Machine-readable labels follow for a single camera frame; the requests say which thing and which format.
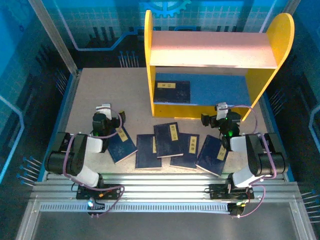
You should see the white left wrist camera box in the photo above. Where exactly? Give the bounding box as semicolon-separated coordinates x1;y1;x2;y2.
95;103;113;120

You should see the aluminium extrusion beam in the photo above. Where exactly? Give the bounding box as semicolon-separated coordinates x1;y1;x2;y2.
31;173;300;202

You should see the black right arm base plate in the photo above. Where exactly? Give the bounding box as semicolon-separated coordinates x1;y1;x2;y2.
208;183;256;201

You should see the grey slotted cable duct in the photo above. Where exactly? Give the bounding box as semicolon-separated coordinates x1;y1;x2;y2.
38;202;232;215

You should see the dark blue book, two-character label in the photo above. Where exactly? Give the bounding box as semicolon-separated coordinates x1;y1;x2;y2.
153;80;191;104

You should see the dark blue book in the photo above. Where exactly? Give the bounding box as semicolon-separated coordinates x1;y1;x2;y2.
195;134;230;178
135;134;163;171
153;121;185;159
107;125;138;165
153;80;191;104
169;132;200;171

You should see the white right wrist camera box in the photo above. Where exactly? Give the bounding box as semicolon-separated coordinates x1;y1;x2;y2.
215;101;230;120

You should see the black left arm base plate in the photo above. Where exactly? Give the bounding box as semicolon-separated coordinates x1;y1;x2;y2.
76;183;126;201

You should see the black connector module with light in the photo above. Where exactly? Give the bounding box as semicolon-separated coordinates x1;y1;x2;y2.
228;201;247;218
86;198;106;218

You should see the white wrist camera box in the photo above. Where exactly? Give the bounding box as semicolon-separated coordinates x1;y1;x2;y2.
215;101;230;120
95;103;113;120

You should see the aluminium table edge rail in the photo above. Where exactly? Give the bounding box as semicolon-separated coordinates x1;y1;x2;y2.
37;68;83;182
258;94;296;183

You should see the grey metal tray panel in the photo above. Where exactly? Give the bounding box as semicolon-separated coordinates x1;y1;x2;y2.
14;199;317;240

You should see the yellow bookshelf with pink board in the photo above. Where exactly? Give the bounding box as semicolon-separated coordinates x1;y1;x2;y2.
144;9;296;123

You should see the aluminium frame post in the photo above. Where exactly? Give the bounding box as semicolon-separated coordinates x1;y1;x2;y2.
27;0;79;76
259;0;301;33

